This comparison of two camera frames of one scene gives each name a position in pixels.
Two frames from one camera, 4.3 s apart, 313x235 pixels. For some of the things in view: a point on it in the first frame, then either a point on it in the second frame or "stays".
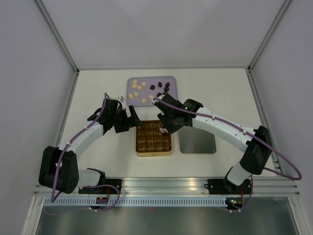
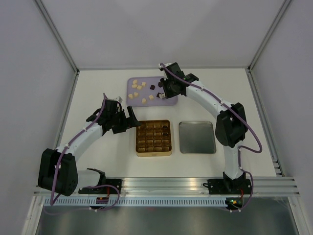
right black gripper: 170,129 → 168,94
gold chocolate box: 150,142 stays
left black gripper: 135,122 stays
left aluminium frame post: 56,34 stays
